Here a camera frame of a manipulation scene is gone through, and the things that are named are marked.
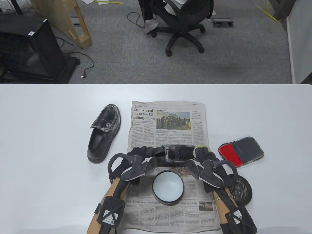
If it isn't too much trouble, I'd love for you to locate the thin black floor cable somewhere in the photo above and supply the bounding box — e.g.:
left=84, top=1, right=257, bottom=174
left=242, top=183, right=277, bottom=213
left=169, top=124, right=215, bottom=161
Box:
left=127, top=12, right=147, bottom=28

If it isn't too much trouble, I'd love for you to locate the white partition panel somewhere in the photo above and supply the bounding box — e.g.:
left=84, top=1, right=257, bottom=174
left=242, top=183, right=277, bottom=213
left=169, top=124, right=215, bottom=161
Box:
left=286, top=0, right=312, bottom=85

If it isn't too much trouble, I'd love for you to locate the red and grey polishing cloth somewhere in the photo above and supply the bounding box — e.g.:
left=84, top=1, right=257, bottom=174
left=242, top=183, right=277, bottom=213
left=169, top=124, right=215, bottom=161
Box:
left=218, top=136, right=265, bottom=168

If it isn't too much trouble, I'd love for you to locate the wooden frame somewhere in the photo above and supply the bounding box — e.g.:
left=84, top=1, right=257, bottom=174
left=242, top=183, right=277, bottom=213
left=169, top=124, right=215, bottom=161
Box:
left=30, top=0, right=93, bottom=49

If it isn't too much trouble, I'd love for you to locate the black leather care cream tin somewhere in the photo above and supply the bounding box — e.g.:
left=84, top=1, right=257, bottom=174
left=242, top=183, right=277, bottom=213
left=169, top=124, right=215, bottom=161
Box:
left=152, top=171, right=185, bottom=206

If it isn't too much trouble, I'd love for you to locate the black right wrist camera strap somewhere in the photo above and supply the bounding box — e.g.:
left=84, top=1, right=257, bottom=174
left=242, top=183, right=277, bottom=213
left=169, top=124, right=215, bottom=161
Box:
left=220, top=206, right=258, bottom=234

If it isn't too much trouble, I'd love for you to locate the person's right forearm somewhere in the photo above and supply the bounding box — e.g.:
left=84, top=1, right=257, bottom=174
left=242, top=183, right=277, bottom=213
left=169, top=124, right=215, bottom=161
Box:
left=212, top=188, right=244, bottom=234

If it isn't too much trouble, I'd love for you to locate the black power cable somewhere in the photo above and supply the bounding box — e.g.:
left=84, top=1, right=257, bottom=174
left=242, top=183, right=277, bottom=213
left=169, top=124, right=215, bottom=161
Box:
left=55, top=36, right=95, bottom=79

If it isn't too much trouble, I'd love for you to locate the person's left hand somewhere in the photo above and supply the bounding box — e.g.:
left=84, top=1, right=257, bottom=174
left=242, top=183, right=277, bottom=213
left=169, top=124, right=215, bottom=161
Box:
left=113, top=146, right=157, bottom=186

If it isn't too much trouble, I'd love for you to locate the black leather shoe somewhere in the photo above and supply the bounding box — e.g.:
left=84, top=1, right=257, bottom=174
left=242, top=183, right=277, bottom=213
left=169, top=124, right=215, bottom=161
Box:
left=87, top=104, right=121, bottom=164
left=150, top=144, right=198, bottom=168

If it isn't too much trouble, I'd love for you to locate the black cabinet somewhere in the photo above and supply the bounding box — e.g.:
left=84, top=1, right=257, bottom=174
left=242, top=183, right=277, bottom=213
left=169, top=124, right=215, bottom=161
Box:
left=0, top=12, right=81, bottom=84

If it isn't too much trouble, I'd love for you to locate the black hand controller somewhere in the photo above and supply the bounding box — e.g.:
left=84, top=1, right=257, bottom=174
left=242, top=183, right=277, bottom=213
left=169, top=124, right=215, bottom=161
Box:
left=187, top=158, right=238, bottom=188
left=108, top=153, right=158, bottom=182

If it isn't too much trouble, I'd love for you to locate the person's left forearm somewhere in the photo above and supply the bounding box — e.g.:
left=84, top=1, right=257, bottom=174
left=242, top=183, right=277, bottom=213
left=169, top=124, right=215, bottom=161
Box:
left=87, top=177, right=131, bottom=234

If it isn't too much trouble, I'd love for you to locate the floor socket box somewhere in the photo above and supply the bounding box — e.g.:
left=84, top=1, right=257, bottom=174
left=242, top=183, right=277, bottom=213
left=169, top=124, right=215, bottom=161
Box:
left=211, top=18, right=234, bottom=29

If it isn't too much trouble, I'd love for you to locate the newspaper sheet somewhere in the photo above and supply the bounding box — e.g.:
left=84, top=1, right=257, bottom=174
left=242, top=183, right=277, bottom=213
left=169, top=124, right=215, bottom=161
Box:
left=123, top=101, right=221, bottom=231

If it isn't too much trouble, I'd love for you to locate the black left hand controller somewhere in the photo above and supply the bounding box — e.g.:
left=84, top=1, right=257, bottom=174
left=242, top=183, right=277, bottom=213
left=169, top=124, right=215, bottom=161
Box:
left=108, top=153, right=158, bottom=182

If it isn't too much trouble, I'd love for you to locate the black cream tin lid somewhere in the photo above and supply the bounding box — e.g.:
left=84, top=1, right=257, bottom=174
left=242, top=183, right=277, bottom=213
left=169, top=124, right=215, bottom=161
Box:
left=228, top=174, right=253, bottom=205

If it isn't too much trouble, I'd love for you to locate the black swivel office chair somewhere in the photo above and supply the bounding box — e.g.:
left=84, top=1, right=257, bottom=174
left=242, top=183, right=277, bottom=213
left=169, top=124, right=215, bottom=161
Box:
left=140, top=0, right=215, bottom=57

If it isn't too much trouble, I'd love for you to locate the round yellow polishing sponge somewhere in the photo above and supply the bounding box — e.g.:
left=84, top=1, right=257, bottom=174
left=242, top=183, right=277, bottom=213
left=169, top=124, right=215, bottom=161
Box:
left=193, top=145, right=212, bottom=158

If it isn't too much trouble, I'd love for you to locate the person's right hand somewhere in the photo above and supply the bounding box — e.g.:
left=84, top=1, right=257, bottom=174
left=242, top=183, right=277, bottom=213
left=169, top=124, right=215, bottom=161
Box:
left=194, top=146, right=238, bottom=193

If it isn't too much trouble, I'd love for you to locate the black wrist camera strap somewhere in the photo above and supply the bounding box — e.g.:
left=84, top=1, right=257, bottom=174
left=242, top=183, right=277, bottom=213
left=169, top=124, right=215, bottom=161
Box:
left=95, top=197, right=126, bottom=230
left=220, top=206, right=258, bottom=234

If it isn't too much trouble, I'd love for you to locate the black right hand controller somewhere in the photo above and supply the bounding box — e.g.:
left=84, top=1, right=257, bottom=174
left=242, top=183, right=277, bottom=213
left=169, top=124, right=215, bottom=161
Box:
left=187, top=158, right=238, bottom=188

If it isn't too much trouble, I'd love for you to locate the black left wrist camera strap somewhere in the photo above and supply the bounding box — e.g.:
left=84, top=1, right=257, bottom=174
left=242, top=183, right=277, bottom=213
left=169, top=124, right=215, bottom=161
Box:
left=95, top=197, right=126, bottom=230

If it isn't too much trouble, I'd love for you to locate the yellow floor tape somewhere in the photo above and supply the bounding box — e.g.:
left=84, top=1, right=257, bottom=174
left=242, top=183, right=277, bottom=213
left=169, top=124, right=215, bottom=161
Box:
left=253, top=0, right=280, bottom=23

